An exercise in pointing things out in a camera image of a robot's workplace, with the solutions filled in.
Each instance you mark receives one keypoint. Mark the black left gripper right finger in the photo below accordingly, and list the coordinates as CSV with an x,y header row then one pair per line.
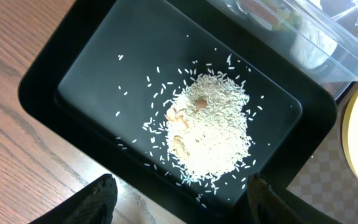
x,y
274,205

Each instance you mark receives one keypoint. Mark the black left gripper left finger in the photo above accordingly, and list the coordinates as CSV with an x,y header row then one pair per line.
x,y
94,204

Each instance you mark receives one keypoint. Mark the rice pile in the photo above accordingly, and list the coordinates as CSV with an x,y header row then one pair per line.
x,y
190,124

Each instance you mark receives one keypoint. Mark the white tissue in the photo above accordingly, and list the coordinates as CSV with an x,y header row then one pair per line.
x,y
312,47

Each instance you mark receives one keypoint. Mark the green snack wrapper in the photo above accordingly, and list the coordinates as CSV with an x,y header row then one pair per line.
x,y
271,14

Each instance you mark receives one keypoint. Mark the clear plastic waste bin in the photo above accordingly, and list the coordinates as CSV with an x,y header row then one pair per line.
x,y
336,18

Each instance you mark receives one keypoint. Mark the dark brown serving tray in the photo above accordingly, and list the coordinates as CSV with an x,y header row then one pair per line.
x,y
326,181

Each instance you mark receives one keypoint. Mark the black plastic tray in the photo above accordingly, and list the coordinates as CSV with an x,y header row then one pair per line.
x,y
105,78

